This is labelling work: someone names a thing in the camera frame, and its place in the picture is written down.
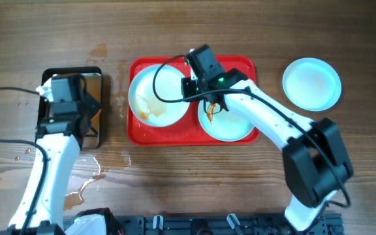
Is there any light blue plate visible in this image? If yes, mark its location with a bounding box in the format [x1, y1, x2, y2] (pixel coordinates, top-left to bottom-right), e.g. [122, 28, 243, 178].
[129, 64, 189, 127]
[282, 57, 342, 112]
[198, 101, 255, 142]

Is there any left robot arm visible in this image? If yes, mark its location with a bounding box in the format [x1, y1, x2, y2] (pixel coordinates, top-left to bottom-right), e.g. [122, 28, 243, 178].
[7, 72, 102, 234]

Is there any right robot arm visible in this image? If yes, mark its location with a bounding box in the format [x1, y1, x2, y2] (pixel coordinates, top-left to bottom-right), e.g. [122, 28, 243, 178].
[181, 44, 354, 232]

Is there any red plastic serving tray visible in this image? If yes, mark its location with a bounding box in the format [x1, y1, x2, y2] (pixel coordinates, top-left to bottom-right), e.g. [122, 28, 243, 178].
[127, 55, 260, 146]

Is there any black water-filled baking pan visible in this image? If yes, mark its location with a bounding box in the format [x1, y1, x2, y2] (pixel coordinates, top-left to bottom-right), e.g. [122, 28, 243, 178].
[35, 67, 103, 149]

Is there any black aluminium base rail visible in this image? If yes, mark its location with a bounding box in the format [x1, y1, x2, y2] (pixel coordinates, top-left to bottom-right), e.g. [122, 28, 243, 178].
[62, 212, 343, 235]

